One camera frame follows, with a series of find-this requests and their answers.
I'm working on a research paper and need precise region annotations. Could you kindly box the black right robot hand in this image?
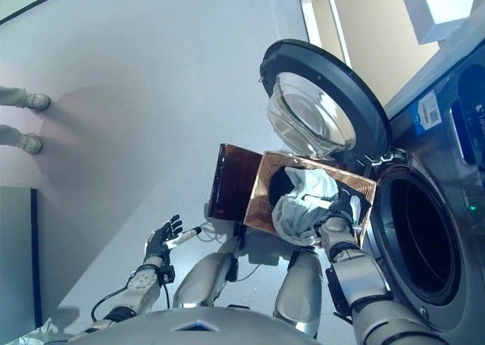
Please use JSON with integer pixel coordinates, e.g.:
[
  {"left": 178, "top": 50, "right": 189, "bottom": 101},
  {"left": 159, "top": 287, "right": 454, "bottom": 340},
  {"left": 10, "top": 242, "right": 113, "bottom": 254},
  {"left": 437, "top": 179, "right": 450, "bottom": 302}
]
[{"left": 305, "top": 188, "right": 363, "bottom": 224}]

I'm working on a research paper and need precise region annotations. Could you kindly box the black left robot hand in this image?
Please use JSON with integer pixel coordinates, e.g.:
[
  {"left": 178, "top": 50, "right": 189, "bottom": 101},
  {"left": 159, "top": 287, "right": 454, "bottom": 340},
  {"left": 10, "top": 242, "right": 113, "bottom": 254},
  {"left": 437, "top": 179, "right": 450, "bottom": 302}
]
[{"left": 144, "top": 215, "right": 202, "bottom": 265}]

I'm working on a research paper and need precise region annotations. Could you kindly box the light grey white garment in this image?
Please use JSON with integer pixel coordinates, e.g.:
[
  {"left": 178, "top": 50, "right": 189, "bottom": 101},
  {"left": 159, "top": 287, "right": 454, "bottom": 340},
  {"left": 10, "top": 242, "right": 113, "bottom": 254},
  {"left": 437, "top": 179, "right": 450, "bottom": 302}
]
[{"left": 271, "top": 166, "right": 340, "bottom": 247}]

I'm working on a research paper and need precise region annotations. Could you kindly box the grey front-load washing machine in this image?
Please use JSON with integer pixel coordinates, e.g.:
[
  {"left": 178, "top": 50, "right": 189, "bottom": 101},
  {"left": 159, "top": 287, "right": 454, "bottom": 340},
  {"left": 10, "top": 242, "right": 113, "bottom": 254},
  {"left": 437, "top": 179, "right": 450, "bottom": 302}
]
[{"left": 363, "top": 45, "right": 485, "bottom": 345}]

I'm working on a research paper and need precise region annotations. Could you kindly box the round glass washing machine door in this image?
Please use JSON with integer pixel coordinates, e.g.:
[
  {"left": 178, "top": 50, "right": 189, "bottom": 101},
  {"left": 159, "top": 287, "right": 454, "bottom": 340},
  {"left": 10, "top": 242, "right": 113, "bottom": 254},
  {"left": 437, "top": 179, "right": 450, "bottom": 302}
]
[{"left": 259, "top": 39, "right": 392, "bottom": 168}]

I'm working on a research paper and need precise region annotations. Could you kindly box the light wicker laundry basket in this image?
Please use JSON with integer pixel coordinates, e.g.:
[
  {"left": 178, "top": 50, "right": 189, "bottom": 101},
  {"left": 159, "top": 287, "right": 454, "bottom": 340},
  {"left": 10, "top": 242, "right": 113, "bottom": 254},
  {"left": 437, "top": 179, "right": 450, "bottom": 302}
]
[{"left": 242, "top": 150, "right": 378, "bottom": 249}]

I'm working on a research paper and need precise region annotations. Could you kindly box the silver right robot leg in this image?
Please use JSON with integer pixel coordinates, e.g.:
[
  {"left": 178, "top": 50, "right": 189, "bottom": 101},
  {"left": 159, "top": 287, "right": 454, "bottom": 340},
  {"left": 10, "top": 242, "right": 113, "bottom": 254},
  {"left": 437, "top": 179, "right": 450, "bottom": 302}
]
[{"left": 273, "top": 249, "right": 323, "bottom": 338}]

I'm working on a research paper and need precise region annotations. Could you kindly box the grey robot torso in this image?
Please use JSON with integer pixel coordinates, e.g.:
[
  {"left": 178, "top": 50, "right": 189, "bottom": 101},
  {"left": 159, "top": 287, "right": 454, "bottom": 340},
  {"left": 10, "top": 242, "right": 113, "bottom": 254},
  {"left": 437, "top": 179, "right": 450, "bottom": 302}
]
[{"left": 67, "top": 309, "right": 357, "bottom": 345}]

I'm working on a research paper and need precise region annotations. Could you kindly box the glossy dark brown stool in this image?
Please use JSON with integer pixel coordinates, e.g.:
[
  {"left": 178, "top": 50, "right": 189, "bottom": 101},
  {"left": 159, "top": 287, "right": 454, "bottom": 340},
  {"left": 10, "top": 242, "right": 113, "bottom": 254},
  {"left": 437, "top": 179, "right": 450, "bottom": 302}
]
[{"left": 207, "top": 143, "right": 274, "bottom": 221}]

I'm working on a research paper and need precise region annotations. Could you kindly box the small blue white sticker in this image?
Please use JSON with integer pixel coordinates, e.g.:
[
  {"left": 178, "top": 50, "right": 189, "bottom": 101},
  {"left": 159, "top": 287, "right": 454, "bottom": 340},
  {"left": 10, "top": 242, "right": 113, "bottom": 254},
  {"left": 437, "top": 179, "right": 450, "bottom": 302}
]
[{"left": 416, "top": 90, "right": 444, "bottom": 133}]

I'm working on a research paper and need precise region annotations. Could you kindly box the grey board with dark edge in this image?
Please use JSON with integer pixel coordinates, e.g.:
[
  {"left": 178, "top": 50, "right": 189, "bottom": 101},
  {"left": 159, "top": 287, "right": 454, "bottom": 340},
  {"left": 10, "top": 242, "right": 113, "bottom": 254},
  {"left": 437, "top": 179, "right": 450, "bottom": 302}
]
[{"left": 0, "top": 187, "right": 41, "bottom": 333}]

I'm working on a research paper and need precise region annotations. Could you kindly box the beige shoe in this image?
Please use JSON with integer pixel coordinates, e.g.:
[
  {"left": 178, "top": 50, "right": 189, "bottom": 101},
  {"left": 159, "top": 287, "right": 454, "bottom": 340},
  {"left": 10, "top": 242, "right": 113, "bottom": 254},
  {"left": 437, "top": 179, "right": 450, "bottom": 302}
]
[
  {"left": 17, "top": 132, "right": 42, "bottom": 155},
  {"left": 20, "top": 91, "right": 52, "bottom": 111}
]

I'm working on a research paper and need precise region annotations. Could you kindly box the white counter cabinet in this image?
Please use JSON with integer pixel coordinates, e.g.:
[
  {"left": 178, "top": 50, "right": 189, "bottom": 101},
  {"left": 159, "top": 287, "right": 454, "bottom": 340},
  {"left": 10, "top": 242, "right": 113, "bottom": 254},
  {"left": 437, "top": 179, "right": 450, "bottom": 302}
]
[{"left": 295, "top": 0, "right": 482, "bottom": 107}]

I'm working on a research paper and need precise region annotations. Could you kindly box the beige trouser leg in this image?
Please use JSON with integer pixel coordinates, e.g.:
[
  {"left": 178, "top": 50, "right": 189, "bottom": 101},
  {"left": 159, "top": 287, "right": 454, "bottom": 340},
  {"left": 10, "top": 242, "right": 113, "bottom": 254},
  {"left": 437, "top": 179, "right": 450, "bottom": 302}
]
[
  {"left": 0, "top": 86, "right": 27, "bottom": 107},
  {"left": 0, "top": 124, "right": 22, "bottom": 147}
]

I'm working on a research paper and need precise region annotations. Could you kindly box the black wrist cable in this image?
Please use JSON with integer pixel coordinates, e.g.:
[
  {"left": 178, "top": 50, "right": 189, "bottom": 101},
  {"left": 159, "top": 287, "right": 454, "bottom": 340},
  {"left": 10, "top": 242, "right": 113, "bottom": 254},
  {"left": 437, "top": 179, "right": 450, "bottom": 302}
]
[{"left": 90, "top": 272, "right": 171, "bottom": 323}]

